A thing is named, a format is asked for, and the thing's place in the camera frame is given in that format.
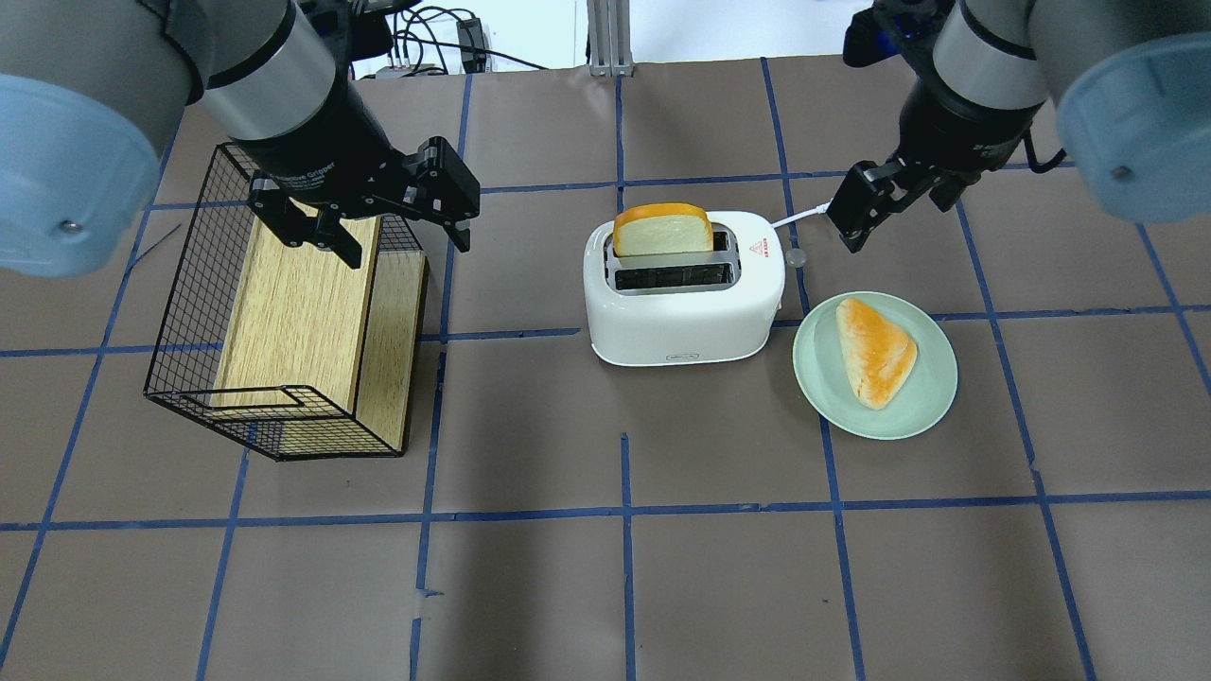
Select wooden shelf block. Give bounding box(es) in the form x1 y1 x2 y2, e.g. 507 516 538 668
207 216 427 460

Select white toaster power cord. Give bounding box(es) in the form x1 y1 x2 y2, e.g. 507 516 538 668
768 201 834 231

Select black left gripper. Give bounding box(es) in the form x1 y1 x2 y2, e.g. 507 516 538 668
248 90 482 269

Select light green plate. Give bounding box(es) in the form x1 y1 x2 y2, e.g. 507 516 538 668
792 290 957 440

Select bread slice in toaster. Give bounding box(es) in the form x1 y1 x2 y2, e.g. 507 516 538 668
612 202 714 257

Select white toaster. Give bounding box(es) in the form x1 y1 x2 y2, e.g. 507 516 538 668
581 211 786 367

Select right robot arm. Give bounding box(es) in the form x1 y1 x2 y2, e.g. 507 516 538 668
827 1 1210 252

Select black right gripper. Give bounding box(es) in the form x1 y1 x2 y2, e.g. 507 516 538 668
826 80 1037 253

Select triangular bread on plate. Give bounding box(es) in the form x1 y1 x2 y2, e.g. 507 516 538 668
836 297 918 410

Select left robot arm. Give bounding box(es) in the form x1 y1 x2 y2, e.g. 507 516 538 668
1 1 481 277

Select aluminium frame post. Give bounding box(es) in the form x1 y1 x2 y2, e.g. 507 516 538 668
587 0 635 78

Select black wire basket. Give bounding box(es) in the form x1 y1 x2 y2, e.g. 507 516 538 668
144 143 427 460

